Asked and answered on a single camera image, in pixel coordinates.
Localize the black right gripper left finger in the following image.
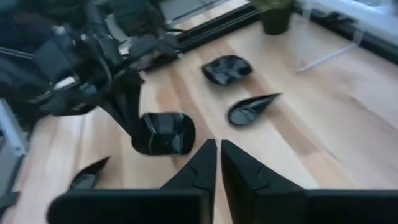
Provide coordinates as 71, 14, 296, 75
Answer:
160, 139, 218, 224

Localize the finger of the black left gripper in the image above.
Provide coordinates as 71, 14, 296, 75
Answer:
102, 73, 146, 138

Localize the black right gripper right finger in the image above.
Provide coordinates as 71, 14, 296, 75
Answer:
220, 139, 307, 224

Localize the black oval mini plate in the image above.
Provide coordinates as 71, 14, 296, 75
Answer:
130, 111, 197, 156
201, 54, 253, 87

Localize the black teardrop mini plate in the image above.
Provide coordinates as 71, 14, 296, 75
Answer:
67, 155, 111, 191
226, 92, 282, 128

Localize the green potted plant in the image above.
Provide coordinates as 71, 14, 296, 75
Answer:
251, 0, 296, 35

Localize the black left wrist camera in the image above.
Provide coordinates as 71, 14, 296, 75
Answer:
32, 39, 80, 86

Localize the white lattice wire rack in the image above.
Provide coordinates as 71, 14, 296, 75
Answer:
295, 0, 398, 74

